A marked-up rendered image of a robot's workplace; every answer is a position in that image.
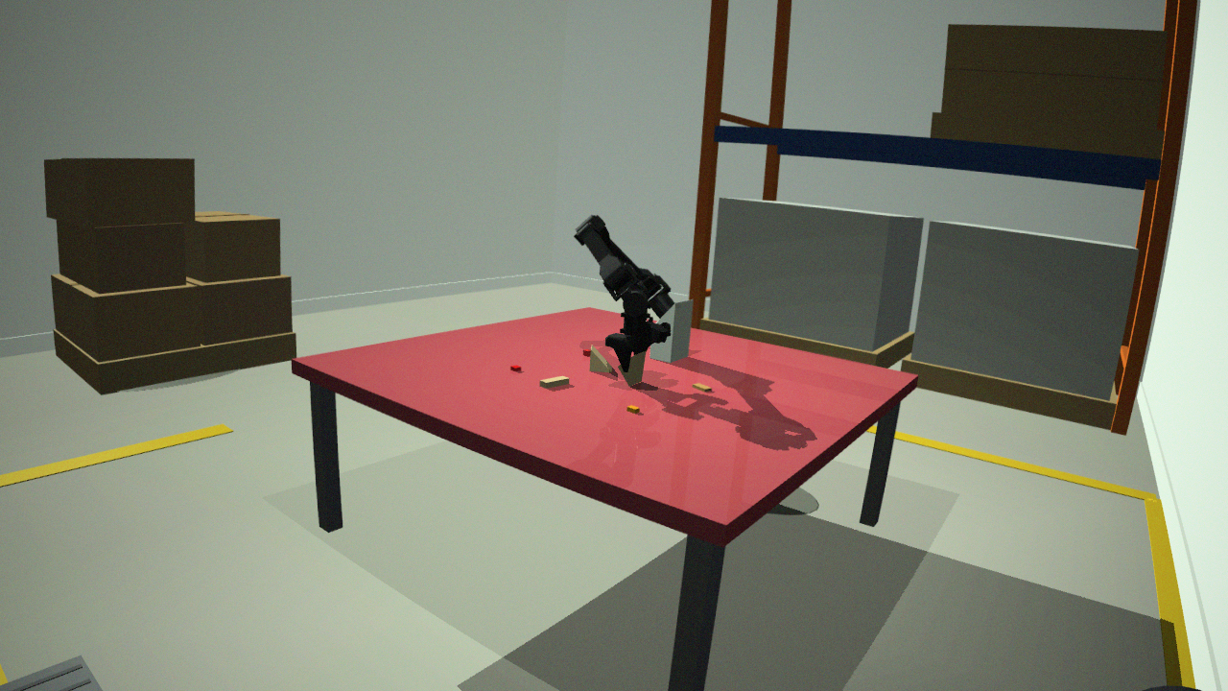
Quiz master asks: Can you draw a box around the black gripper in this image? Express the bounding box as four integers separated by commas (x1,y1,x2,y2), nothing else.
605,311,653,372

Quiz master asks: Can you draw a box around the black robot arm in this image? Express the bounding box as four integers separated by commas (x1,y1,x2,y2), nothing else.
573,215,675,344

